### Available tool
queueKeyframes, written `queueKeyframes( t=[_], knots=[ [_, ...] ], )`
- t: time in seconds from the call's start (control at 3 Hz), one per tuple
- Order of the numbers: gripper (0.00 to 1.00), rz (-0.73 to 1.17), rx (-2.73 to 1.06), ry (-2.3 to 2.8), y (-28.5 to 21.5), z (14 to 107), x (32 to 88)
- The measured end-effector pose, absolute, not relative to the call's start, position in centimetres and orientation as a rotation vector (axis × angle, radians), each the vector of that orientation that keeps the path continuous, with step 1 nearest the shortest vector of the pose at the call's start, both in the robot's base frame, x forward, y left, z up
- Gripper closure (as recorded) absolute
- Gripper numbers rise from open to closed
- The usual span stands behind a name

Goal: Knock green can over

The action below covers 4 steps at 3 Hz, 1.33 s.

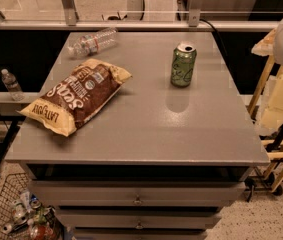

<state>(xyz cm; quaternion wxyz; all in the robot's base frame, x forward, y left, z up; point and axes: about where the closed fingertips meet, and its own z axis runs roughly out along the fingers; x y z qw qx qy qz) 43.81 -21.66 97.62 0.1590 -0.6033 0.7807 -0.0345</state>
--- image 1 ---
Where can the grey drawer cabinet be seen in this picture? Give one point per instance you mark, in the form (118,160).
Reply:
(158,162)

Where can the brown chip bag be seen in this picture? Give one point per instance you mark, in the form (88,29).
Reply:
(78,98)

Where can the clear plastic bottle on table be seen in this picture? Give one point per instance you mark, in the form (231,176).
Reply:
(90,44)

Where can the green soda can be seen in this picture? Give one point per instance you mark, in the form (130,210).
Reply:
(184,57)

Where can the white bottle in basket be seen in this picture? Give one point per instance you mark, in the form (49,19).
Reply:
(19,213)

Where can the wire basket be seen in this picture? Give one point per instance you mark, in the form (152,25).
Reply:
(16,187)

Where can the clear water bottle on shelf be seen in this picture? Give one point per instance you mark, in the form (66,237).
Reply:
(12,85)

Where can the red bottle in basket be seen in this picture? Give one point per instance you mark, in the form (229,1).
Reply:
(42,232)

